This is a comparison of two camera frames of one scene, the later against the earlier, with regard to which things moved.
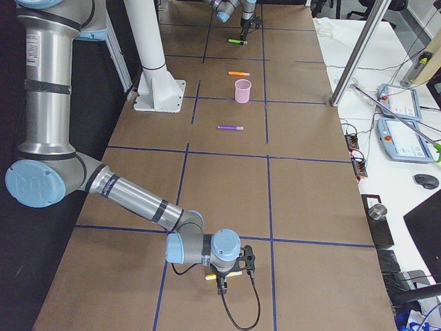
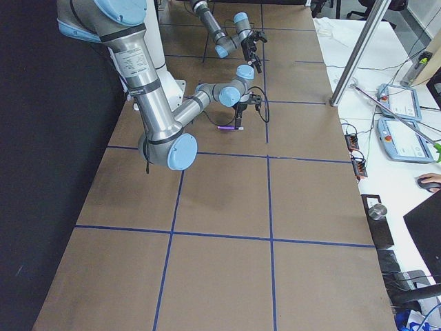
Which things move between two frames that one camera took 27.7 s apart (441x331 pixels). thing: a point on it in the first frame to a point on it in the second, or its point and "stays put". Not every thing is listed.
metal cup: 377,211 stays put
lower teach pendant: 400,142 stays put
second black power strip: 360,167 stays put
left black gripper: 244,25 to 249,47
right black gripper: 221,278 to 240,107
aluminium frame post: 360,52 stays put
